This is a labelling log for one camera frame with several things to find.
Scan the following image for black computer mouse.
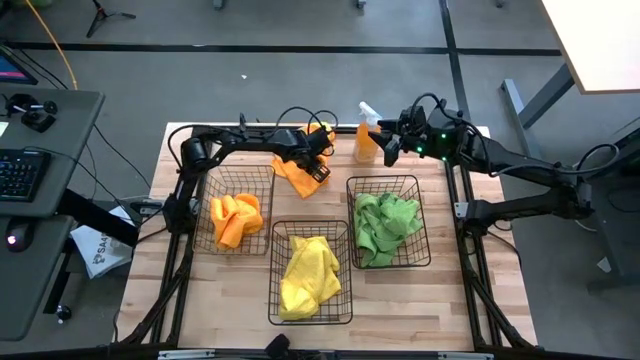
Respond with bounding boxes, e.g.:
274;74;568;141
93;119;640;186
4;222;34;253

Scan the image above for yellow cable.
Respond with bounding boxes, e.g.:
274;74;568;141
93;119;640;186
24;0;79;92

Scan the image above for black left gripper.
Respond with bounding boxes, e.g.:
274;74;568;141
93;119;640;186
273;128;336;184

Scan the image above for black table-level camera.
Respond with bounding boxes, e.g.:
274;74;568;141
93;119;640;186
264;333;302;360

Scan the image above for white table top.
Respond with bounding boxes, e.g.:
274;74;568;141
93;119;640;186
541;0;640;96

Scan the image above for black desk camera device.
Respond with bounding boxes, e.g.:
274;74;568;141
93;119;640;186
6;93;59;134

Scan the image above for grey table leg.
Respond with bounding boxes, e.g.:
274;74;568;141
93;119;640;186
499;62;576;131

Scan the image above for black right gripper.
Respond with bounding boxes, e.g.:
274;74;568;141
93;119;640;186
375;106;433;168

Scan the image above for grey desk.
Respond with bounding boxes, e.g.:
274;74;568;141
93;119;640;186
0;88;106;342

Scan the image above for black wire basket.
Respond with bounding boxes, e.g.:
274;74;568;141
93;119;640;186
345;174;432;270
267;219;354;326
192;164;277;257

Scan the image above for black tripod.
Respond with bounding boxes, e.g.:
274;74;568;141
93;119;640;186
85;0;137;39

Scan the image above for orange liquid spray bottle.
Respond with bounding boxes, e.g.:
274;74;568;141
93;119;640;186
352;101;384;164

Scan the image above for orange microfiber towel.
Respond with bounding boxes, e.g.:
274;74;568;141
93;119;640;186
209;193;265;250
271;122;337;200

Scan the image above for green microfiber towel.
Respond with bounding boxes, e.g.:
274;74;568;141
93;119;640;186
377;192;424;251
353;193;401;269

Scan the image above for desk monitor screen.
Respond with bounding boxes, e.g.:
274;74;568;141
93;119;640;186
0;47;39;86

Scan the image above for yellow microfiber towel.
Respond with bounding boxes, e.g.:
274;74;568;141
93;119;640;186
278;234;343;322

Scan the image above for white printed paper bag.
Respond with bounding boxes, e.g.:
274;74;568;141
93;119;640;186
69;204;134;279

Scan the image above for black keyboard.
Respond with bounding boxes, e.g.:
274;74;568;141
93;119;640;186
0;148;52;202

